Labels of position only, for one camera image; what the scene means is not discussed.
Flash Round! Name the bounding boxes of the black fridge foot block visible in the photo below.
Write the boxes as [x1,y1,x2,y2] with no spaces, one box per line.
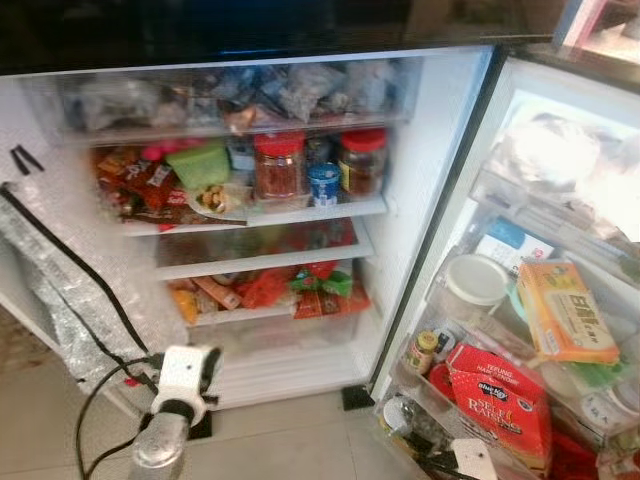
[183,408,215,441]
[340,384,377,412]

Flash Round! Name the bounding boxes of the white fridge shelf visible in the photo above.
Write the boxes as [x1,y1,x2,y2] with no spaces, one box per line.
[118,194,391,238]
[153,220,377,282]

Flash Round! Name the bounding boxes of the clear fridge drawer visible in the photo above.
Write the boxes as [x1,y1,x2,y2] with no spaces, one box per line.
[48,58,423,143]

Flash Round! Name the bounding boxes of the black fridge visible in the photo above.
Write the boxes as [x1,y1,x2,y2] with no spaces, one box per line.
[0,0,501,413]

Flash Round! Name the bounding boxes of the fridge door with shelves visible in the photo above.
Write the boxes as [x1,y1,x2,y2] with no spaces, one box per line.
[372,44,640,480]

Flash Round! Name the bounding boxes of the orange snack packet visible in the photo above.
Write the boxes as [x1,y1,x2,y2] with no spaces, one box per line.
[168,284,202,327]

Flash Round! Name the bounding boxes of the pale orange barcode packet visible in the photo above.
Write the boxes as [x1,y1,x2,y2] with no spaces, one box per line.
[194,276,243,312]

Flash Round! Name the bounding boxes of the red plastic bag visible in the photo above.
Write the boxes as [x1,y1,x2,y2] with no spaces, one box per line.
[237,266,298,310]

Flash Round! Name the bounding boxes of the red packet yellow characters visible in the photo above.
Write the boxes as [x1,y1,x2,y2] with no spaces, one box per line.
[292,284,373,321]

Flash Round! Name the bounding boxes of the green snack packet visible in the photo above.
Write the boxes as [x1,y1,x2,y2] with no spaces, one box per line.
[289,263,355,299]

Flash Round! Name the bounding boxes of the bubble wrap sheet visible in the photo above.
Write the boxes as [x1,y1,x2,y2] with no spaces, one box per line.
[0,195,161,393]

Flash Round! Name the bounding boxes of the white plate with food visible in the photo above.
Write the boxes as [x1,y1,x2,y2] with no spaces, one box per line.
[188,182,253,223]

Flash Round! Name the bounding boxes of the silver tin can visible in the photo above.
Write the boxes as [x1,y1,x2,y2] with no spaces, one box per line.
[379,397,417,437]

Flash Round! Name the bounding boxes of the red snack packets pile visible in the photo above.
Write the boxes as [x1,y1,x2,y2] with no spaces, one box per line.
[93,146,201,225]

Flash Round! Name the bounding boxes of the green plastic container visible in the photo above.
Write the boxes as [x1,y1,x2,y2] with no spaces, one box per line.
[164,142,232,192]

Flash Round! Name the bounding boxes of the red lid chili jar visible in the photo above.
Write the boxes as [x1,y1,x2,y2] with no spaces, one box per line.
[251,131,308,202]

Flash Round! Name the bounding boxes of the small yellow lid jar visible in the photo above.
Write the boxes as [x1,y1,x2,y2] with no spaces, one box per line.
[404,329,440,377]

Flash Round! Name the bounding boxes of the blue white yoghurt cup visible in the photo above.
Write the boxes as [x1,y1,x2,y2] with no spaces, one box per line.
[306,162,342,208]

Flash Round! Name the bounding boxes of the white plastic containers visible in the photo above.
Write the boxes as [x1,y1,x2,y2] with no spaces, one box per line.
[578,378,640,446]

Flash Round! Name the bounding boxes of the green plastic bag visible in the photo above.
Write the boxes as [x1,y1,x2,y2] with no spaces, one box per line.
[573,358,628,391]

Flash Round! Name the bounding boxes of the pink plastic lid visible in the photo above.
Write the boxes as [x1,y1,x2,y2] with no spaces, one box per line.
[140,138,206,163]

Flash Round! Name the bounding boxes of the dark tin can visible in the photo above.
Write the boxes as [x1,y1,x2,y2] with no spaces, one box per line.
[305,136,336,167]

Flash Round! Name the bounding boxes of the red lid dark jar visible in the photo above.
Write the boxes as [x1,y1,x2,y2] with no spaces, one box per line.
[337,127,389,199]

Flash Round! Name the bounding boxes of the orange yellow box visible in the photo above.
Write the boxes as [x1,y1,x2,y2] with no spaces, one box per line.
[516,259,622,367]

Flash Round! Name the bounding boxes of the red plastic pouch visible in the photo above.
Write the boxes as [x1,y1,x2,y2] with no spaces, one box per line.
[548,430,603,480]

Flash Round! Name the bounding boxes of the white lid tub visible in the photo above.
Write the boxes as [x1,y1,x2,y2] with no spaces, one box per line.
[440,252,513,323]

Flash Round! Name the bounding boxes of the red flour box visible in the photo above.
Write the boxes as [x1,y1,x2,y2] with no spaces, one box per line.
[444,342,554,473]

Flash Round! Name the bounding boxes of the blue white carton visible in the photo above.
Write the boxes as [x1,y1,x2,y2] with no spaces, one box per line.
[472,216,557,278]

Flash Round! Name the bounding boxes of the white crumpled plastic bag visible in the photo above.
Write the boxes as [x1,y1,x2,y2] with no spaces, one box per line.
[483,112,640,246]

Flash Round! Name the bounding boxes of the striped white box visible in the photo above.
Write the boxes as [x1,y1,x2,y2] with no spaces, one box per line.
[555,0,640,67]

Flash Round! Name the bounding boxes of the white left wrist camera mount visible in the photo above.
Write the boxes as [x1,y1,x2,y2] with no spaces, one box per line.
[149,344,213,413]

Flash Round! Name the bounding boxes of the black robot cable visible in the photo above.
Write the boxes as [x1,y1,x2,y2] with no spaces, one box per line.
[74,354,153,480]

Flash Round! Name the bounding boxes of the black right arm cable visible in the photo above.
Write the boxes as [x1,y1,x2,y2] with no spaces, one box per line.
[412,452,481,480]

